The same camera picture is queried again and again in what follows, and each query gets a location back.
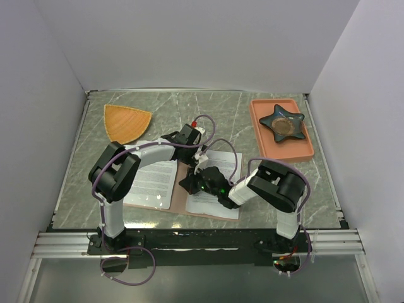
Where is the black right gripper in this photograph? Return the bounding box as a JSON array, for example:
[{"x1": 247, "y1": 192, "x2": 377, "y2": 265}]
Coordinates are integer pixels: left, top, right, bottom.
[{"x1": 180, "y1": 166, "x2": 220, "y2": 198}]

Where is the pink file folder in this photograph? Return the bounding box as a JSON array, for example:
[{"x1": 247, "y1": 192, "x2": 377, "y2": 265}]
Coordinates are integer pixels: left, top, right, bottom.
[{"x1": 134, "y1": 162, "x2": 223, "y2": 220}]

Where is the printed paper sheets stack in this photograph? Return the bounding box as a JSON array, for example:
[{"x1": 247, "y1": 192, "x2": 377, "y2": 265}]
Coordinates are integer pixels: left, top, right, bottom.
[{"x1": 186, "y1": 150, "x2": 239, "y2": 220}]

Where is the single printed paper sheet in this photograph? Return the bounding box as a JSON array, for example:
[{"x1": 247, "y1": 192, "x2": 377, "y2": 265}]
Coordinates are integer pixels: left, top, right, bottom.
[{"x1": 123, "y1": 161, "x2": 177, "y2": 210}]

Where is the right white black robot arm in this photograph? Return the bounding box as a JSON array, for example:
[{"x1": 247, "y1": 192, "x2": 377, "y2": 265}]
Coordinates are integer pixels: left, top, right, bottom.
[{"x1": 179, "y1": 158, "x2": 311, "y2": 253}]

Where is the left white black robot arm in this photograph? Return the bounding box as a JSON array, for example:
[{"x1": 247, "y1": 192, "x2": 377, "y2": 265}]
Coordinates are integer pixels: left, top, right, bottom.
[{"x1": 88, "y1": 121, "x2": 203, "y2": 254}]

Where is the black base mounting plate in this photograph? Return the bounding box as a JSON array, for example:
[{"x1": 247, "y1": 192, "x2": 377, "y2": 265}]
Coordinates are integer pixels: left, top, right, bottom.
[{"x1": 87, "y1": 229, "x2": 312, "y2": 269}]

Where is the dark star-shaped dish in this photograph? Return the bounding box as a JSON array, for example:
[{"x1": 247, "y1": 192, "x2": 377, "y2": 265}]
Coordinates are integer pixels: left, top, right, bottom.
[{"x1": 258, "y1": 104, "x2": 306, "y2": 143}]

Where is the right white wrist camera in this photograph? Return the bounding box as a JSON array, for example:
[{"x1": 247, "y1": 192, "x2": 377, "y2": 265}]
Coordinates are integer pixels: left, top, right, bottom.
[{"x1": 194, "y1": 152, "x2": 209, "y2": 174}]

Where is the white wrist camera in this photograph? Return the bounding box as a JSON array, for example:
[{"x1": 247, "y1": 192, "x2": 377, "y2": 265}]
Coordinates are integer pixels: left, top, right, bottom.
[
  {"x1": 194, "y1": 152, "x2": 209, "y2": 174},
  {"x1": 191, "y1": 121, "x2": 206, "y2": 139}
]

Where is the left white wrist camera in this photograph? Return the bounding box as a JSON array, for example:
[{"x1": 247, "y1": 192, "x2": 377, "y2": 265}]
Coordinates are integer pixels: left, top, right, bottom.
[{"x1": 191, "y1": 121, "x2": 206, "y2": 139}]

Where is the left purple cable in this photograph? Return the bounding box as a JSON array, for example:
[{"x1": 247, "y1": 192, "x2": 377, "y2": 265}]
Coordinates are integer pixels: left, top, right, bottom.
[{"x1": 91, "y1": 115, "x2": 217, "y2": 287}]

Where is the aluminium frame rail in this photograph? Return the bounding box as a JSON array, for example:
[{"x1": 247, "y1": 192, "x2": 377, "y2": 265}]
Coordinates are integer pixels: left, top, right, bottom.
[{"x1": 31, "y1": 230, "x2": 365, "y2": 259}]

